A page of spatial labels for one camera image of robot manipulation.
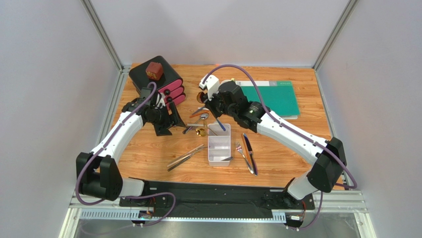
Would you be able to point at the silver fork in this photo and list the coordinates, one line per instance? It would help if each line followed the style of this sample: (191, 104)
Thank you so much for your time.
(240, 150)

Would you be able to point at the green notebook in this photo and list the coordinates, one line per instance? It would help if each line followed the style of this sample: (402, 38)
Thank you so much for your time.
(280, 97)

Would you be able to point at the blue grey plastic spoon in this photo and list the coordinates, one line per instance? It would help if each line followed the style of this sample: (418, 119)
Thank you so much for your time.
(198, 110)

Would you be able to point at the pale yellow mug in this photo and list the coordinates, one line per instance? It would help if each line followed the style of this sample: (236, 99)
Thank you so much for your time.
(228, 80)

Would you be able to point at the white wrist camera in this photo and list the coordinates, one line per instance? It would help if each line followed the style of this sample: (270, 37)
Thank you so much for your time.
(160, 102)
(211, 84)

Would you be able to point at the silver metal spoon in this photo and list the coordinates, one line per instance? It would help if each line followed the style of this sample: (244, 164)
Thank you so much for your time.
(202, 118)

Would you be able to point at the black pink drawer box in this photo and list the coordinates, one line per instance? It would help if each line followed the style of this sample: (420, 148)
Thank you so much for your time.
(170, 84)

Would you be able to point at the white compartment organizer box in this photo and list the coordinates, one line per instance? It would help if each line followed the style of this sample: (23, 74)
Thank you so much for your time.
(219, 147)

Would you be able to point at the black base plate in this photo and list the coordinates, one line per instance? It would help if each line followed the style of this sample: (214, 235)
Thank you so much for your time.
(195, 200)

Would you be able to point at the white handled ladle spoon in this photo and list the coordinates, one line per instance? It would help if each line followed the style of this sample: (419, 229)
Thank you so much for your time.
(196, 125)

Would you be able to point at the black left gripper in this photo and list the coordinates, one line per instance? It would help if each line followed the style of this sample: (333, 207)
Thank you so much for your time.
(162, 130)

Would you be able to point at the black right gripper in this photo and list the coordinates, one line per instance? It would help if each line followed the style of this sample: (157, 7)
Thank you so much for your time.
(213, 105)

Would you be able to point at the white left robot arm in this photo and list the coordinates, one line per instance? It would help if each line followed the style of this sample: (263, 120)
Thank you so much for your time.
(98, 174)

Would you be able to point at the red brown cube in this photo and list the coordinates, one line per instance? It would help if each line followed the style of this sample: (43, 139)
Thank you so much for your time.
(154, 71)

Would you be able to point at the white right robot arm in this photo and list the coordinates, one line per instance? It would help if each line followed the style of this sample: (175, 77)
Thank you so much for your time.
(326, 157)

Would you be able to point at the iridescent purple knife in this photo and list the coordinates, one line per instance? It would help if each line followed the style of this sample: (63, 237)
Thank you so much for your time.
(251, 154)

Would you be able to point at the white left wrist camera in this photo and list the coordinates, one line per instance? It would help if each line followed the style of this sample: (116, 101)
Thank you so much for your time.
(160, 102)

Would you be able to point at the iridescent purple spoon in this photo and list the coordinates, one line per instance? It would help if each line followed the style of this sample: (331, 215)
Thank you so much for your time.
(220, 124)

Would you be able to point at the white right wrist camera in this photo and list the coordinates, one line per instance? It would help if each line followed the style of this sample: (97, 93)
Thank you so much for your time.
(211, 84)

